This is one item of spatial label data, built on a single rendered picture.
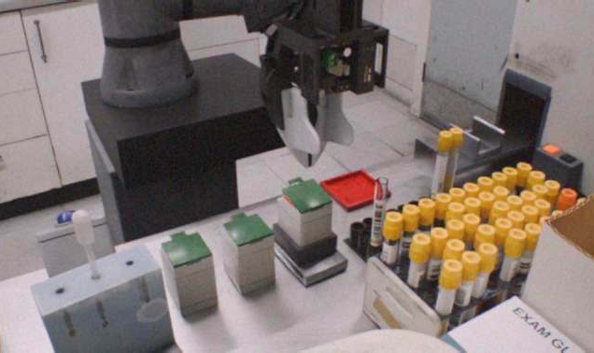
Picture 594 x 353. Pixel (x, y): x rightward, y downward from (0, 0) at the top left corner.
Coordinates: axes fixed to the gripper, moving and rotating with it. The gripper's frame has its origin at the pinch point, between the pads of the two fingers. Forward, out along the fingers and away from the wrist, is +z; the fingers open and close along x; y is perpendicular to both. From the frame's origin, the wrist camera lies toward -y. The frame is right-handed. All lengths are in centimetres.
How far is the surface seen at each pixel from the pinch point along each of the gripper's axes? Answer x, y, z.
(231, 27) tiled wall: 93, -221, 58
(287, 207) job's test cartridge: -2.0, -0.2, 6.1
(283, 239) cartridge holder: -2.4, -0.2, 10.2
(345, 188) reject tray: 11.8, -8.5, 13.1
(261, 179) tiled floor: 67, -141, 102
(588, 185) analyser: 37.9, 10.6, 11.0
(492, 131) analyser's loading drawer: 31.5, -1.7, 6.8
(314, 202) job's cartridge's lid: 0.1, 1.8, 5.0
